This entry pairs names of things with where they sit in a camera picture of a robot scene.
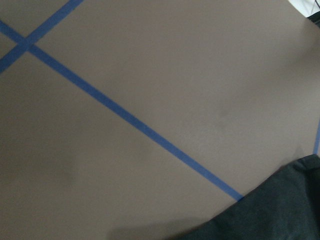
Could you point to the black graphic t-shirt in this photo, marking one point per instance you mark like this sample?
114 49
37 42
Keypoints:
284 207

